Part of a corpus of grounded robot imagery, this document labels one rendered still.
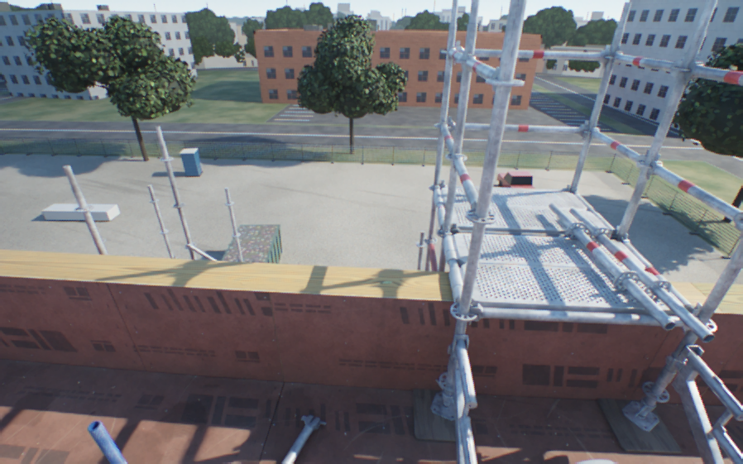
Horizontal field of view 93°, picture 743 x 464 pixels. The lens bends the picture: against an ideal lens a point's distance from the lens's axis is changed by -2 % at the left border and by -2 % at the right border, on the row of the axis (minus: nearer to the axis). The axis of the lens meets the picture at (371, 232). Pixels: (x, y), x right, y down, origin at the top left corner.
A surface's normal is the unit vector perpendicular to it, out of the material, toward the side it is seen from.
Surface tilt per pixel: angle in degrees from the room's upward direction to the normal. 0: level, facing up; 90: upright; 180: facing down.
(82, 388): 0
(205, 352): 90
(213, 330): 90
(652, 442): 0
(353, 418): 0
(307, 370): 90
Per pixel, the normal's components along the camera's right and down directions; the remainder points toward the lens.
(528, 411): 0.01, -0.87
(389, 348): -0.07, 0.50
